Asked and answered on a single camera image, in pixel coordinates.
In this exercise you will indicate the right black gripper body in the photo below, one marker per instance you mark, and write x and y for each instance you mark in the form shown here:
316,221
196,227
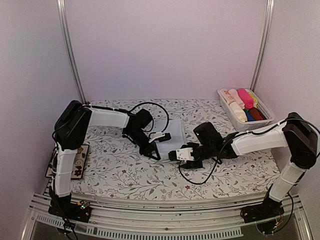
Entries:
207,150

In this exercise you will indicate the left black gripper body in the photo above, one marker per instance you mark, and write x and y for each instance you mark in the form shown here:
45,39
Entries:
135,136

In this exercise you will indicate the light blue cloth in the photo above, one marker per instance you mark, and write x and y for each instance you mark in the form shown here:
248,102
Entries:
177,136

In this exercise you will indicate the cream white towel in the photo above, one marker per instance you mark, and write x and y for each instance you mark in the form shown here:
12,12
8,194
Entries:
239,112

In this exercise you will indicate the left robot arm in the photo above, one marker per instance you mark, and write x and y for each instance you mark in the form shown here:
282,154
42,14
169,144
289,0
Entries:
70,132

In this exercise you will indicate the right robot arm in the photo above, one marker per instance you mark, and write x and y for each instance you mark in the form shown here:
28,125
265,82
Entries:
293,133

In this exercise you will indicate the floral table cloth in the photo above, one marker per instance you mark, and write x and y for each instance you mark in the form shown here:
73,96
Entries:
115,169

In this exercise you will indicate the blue rolled towel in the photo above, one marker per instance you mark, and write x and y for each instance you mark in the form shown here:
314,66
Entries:
249,117

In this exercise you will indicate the white plastic basket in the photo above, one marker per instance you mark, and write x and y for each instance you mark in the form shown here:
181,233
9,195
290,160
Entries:
249,125

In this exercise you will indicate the cream printed rolled towel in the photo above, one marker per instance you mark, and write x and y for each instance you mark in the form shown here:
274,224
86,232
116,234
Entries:
227,97

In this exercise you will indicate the dark red rolled towel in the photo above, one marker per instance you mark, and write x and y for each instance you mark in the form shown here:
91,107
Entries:
256,114

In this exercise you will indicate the light pink rolled towel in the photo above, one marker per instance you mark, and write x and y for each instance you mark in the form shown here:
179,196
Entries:
235,95

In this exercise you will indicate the hot pink rolled towel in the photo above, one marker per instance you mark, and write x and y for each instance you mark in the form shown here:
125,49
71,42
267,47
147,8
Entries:
246,98

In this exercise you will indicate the floral square plate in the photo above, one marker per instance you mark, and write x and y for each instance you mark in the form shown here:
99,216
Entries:
78,164

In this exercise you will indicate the yellow rolled towel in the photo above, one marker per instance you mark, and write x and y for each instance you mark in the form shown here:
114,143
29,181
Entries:
255,100

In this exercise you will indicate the front aluminium rail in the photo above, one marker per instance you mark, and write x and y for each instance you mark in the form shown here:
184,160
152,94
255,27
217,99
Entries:
209,219

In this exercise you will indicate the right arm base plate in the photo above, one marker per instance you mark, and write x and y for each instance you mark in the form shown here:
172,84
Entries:
265,210

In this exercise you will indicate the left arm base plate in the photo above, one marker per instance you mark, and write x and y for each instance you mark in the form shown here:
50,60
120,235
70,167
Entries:
70,211

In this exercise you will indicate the left aluminium frame post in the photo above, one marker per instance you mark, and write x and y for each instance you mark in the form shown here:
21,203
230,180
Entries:
61,8

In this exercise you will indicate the aluminium frame post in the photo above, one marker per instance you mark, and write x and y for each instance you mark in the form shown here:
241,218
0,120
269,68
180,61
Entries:
267,24
61,8

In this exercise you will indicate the right aluminium frame post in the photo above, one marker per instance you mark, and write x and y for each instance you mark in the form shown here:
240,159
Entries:
267,24

